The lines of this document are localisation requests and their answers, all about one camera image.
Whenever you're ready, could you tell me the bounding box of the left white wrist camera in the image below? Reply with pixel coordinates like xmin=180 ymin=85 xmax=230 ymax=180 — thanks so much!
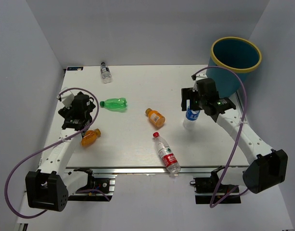
xmin=57 ymin=87 xmax=75 ymax=109

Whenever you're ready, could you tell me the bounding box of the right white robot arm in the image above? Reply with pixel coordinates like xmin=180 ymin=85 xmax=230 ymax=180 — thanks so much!
xmin=181 ymin=78 xmax=288 ymax=193

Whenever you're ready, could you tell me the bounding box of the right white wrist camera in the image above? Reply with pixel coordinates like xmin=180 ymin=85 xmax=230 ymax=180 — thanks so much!
xmin=191 ymin=73 xmax=207 ymax=84

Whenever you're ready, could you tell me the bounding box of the orange juice bottle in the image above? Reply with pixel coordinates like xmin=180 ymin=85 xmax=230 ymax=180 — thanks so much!
xmin=145 ymin=108 xmax=166 ymax=128
xmin=81 ymin=128 xmax=101 ymax=147

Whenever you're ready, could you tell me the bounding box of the green plastic bottle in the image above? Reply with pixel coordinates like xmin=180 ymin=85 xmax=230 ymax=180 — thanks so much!
xmin=99 ymin=98 xmax=127 ymax=112

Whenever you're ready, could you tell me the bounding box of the clear bottle with black label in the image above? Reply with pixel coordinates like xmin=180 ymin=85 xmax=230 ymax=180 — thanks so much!
xmin=100 ymin=62 xmax=112 ymax=83

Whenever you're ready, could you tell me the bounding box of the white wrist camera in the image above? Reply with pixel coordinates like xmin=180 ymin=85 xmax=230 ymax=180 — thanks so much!
xmin=191 ymin=73 xmax=207 ymax=84
xmin=57 ymin=87 xmax=75 ymax=109

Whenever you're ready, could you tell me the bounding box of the teal bin with yellow rim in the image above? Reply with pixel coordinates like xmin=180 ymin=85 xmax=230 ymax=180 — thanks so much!
xmin=205 ymin=37 xmax=262 ymax=98

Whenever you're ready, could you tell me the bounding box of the red label water bottle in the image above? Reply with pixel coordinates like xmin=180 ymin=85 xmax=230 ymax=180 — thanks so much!
xmin=153 ymin=132 xmax=181 ymax=175

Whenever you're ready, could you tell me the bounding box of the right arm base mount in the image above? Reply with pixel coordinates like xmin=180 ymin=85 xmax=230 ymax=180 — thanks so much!
xmin=190 ymin=171 xmax=241 ymax=205

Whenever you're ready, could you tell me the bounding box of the blue label sticker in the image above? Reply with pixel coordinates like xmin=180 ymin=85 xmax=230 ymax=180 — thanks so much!
xmin=66 ymin=66 xmax=83 ymax=71

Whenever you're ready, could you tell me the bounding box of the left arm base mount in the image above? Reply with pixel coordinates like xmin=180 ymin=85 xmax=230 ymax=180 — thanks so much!
xmin=68 ymin=168 xmax=115 ymax=202

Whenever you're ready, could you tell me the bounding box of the blue label water bottle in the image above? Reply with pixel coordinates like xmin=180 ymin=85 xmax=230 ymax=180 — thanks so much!
xmin=183 ymin=106 xmax=200 ymax=130

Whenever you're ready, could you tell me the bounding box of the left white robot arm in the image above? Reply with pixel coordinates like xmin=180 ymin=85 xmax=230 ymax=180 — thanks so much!
xmin=25 ymin=92 xmax=96 ymax=212

